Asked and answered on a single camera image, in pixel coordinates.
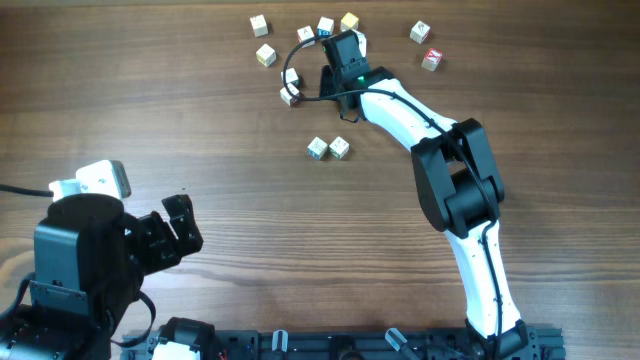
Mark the wooden block top left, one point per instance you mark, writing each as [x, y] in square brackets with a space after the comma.
[259, 25]

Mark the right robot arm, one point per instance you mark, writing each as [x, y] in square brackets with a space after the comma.
[457, 181]

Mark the wooden block green picture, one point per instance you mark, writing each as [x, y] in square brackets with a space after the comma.
[339, 148]

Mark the wooden block blue Y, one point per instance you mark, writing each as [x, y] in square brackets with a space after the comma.
[317, 148]

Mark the red top wooden block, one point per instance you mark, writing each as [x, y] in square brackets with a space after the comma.
[432, 59]

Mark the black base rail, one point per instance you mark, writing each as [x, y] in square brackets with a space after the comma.
[182, 338]

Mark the wooden block far right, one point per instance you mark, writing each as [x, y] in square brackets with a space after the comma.
[420, 31]

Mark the wooden block green side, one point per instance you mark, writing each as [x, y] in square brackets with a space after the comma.
[362, 40]

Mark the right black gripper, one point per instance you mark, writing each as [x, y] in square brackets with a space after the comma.
[327, 79]

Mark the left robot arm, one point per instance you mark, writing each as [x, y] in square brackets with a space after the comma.
[91, 259]

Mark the yellow top wooden block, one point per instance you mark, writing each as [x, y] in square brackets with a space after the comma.
[349, 22]

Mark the wooden block yellow side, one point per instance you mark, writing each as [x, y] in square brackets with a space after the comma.
[266, 55]

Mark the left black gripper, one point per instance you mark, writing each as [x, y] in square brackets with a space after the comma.
[167, 249]

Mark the wooden block red letter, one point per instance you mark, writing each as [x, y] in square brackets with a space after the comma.
[306, 36]

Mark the wooden block red side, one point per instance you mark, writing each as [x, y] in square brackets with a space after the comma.
[290, 94]

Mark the wooden block teal side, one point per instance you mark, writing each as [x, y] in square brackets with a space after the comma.
[290, 77]

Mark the wooden block blue side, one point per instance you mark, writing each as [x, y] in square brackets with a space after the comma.
[325, 26]

